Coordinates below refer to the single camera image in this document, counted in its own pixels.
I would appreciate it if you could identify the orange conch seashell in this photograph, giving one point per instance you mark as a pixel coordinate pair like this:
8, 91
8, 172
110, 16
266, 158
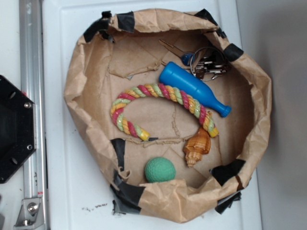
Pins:
200, 143

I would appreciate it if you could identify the green dimpled ball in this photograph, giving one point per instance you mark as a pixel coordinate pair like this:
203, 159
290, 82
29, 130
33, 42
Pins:
159, 169

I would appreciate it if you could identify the multicolored twisted rope toy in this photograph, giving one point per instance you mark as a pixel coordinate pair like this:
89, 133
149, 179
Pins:
163, 91

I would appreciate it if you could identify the aluminium frame rail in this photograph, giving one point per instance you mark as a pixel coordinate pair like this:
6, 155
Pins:
32, 84

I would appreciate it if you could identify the brown paper bag bin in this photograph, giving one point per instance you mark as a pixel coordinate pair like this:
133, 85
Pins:
122, 51

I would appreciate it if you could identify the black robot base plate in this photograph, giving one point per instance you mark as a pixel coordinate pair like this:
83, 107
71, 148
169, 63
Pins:
17, 133

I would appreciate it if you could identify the key bunch with blue cap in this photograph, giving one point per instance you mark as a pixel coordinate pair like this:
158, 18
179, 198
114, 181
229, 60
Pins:
207, 63

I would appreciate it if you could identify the metal corner bracket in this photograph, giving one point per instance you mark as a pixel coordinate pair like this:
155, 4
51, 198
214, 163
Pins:
31, 215

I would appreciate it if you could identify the blue plastic bottle toy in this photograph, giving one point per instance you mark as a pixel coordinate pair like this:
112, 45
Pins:
175, 76

